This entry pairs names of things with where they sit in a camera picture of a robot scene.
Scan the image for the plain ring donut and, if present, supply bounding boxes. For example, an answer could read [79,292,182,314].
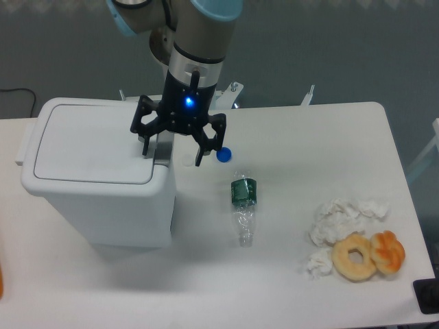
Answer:
[331,234,377,282]

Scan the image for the white bottle cap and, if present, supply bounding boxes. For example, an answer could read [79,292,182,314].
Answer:
[181,154,195,167]

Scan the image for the black cable on floor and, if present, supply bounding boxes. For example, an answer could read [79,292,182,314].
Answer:
[0,88,37,117]

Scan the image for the orange glazed twisted bread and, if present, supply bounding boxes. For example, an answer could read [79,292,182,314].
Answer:
[370,230,405,275]

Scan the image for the blue bottle cap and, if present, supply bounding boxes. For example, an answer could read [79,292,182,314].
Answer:
[216,147,233,163]

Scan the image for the black device at edge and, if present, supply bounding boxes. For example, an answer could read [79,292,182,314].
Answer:
[413,278,438,315]

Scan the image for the white plastic trash can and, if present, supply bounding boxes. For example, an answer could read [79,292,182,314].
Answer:
[21,98,176,248]

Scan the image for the orange object at edge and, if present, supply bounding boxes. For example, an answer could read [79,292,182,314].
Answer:
[0,267,4,299]

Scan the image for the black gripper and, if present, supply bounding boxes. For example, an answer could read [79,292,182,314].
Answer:
[129,70,227,168]

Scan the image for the small crumpled white tissue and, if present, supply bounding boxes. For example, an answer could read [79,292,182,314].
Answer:
[306,248,333,280]

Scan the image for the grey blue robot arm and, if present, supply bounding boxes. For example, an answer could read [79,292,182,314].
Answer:
[107,1,244,166]

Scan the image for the crushed clear plastic bottle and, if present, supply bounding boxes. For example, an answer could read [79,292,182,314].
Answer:
[230,170,257,247]

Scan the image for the large crumpled white tissue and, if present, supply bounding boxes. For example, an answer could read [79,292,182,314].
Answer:
[309,198,390,247]

